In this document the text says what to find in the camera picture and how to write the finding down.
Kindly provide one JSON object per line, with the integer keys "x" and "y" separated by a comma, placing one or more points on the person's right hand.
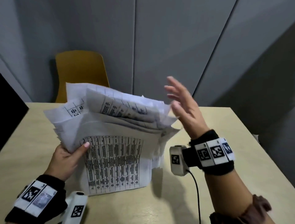
{"x": 189, "y": 110}

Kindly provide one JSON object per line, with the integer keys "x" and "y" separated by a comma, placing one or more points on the person's left hand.
{"x": 64, "y": 161}

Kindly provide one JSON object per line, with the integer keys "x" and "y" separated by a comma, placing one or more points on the white paper sheet with table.
{"x": 115, "y": 166}

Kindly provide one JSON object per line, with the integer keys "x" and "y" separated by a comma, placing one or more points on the stack of printed paper sheets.
{"x": 115, "y": 120}

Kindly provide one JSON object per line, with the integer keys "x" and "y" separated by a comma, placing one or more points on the person's right forearm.
{"x": 230, "y": 191}

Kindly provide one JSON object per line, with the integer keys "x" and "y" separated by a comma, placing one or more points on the black left wristband with markers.
{"x": 36, "y": 198}

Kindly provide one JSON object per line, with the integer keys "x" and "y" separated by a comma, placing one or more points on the black computer tower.
{"x": 10, "y": 115}

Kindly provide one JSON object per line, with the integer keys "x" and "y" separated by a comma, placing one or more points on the yellow plastic chair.
{"x": 80, "y": 71}

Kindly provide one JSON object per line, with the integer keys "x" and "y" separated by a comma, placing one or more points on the brown scrunchie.
{"x": 253, "y": 211}

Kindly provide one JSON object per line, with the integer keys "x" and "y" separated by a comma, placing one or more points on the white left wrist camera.
{"x": 77, "y": 208}

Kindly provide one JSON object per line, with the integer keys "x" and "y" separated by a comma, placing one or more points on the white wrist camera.
{"x": 177, "y": 160}
{"x": 77, "y": 208}

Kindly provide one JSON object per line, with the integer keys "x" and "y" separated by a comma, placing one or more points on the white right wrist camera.
{"x": 177, "y": 160}

